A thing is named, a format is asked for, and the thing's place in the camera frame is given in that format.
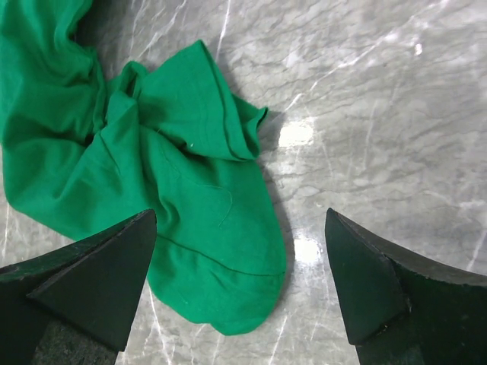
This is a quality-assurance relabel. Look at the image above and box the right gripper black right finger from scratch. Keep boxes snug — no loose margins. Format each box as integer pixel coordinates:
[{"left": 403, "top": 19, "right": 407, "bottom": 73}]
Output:
[{"left": 325, "top": 209, "right": 486, "bottom": 364}]

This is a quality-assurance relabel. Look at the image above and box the green t shirt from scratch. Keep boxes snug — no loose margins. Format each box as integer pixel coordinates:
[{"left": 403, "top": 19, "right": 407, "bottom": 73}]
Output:
[{"left": 1, "top": 1, "right": 286, "bottom": 335}]

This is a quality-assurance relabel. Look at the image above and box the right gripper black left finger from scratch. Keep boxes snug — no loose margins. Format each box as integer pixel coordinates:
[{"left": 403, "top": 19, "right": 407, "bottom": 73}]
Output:
[{"left": 1, "top": 210, "right": 157, "bottom": 364}]

